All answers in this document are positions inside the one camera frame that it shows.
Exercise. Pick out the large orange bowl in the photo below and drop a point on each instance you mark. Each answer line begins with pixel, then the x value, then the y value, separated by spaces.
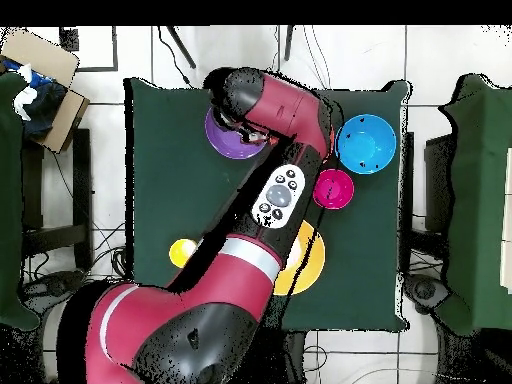
pixel 310 260

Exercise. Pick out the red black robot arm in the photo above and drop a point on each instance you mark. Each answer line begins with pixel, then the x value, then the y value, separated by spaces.
pixel 160 304

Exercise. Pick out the purple bowl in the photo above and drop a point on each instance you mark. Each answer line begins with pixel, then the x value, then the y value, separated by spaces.
pixel 228 146

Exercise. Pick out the dark green table cloth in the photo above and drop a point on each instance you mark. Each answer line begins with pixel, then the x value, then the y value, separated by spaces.
pixel 180 180

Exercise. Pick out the pink bowl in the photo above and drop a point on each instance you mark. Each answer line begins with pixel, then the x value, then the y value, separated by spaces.
pixel 338 190

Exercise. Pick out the yellow cup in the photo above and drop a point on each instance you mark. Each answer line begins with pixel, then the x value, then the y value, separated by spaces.
pixel 180 252

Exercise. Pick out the blue bowl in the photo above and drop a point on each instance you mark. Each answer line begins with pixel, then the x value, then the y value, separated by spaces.
pixel 366 144

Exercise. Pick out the black tripod leg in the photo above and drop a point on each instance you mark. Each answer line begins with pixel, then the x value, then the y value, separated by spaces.
pixel 288 42
pixel 182 47

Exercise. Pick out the black box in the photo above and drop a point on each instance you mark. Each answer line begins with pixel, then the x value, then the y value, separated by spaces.
pixel 438 180

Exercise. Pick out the green cloth covered table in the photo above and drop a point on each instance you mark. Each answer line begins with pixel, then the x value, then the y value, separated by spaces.
pixel 476 200
pixel 10 200

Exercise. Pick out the blue cloth bag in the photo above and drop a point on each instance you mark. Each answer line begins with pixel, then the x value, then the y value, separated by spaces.
pixel 44 104

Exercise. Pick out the white board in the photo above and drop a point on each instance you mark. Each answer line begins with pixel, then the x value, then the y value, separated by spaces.
pixel 508 220

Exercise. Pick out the brown cardboard box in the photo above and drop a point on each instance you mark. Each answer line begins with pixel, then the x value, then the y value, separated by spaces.
pixel 44 56

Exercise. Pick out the black stool frame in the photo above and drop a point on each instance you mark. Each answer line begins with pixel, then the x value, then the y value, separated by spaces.
pixel 82 180

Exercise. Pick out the black floor frame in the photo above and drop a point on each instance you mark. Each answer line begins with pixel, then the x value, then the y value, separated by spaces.
pixel 115 48

